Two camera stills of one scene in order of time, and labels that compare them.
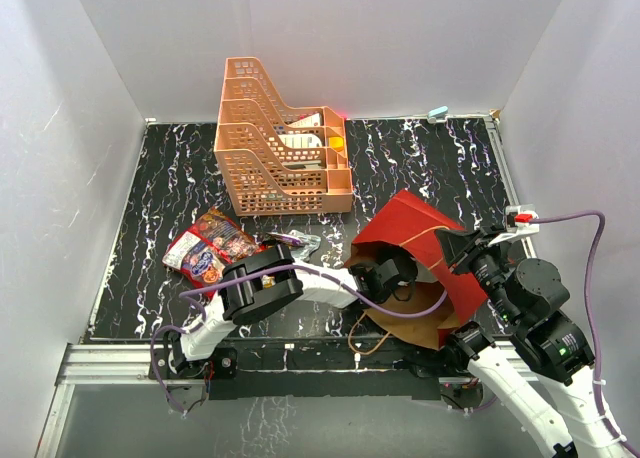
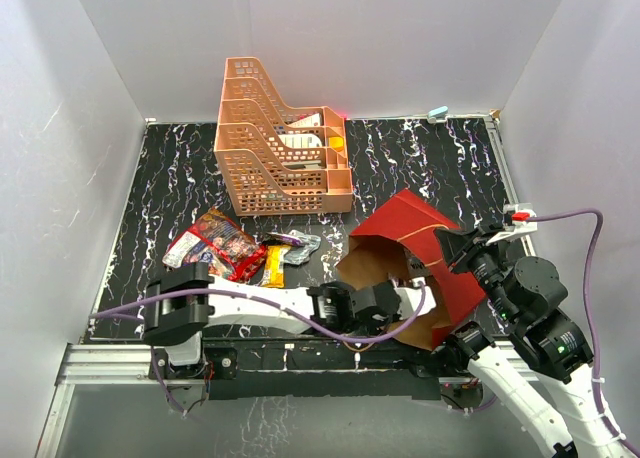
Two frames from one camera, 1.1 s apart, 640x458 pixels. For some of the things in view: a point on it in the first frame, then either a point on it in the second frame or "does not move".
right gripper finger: (456, 245) does not move
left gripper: (413, 278) -> (388, 317)
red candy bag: (202, 254) does not move
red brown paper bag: (410, 225) does not move
